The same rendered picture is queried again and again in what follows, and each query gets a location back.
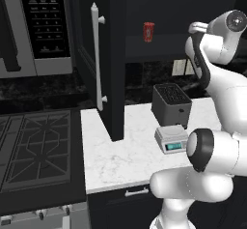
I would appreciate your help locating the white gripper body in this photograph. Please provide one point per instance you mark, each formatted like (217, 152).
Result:
(198, 27)

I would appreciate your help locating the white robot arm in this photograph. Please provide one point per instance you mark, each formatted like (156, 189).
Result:
(225, 104)

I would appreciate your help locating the red yogurt cup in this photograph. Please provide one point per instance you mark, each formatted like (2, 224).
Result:
(148, 32)

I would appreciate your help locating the black cabinet door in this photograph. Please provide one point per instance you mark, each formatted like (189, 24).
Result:
(112, 62)

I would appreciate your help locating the white digital scale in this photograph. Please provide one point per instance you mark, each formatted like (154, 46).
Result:
(171, 137)

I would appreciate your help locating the dark grey toaster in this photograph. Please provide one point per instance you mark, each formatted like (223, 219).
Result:
(170, 107)

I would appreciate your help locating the silver microwave oven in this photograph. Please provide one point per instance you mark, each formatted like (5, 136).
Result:
(35, 26)

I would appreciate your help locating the black drawer front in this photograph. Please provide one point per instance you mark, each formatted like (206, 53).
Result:
(122, 210)

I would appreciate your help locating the black gas stove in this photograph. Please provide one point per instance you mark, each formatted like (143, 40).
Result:
(38, 155)

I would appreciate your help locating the black wall cabinet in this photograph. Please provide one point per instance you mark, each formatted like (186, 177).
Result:
(180, 10)

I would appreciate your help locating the white wall outlet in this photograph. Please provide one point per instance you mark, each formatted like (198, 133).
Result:
(190, 68)
(178, 67)

